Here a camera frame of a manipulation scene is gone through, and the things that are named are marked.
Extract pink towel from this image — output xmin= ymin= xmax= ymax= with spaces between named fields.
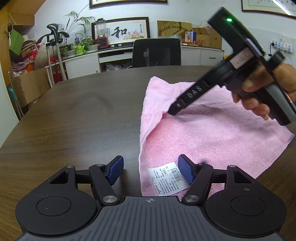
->
xmin=138 ymin=77 xmax=294 ymax=196

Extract person right hand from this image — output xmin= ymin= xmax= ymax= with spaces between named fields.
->
xmin=232 ymin=63 xmax=295 ymax=125

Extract black office chair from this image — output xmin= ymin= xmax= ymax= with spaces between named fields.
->
xmin=132 ymin=38 xmax=181 ymax=68

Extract white low cabinet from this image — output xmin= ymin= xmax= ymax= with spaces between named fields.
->
xmin=46 ymin=44 xmax=225 ymax=80

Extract large cardboard box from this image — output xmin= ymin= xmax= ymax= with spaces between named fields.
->
xmin=12 ymin=68 xmax=51 ymax=108

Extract framed calligraphy lotus picture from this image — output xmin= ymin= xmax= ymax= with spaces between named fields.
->
xmin=91 ymin=16 xmax=151 ymax=48

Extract red base blender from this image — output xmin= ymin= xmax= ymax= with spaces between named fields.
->
xmin=95 ymin=18 xmax=109 ymax=49

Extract long framed calligraphy scroll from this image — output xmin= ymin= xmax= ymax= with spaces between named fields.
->
xmin=89 ymin=0 xmax=168 ymax=9

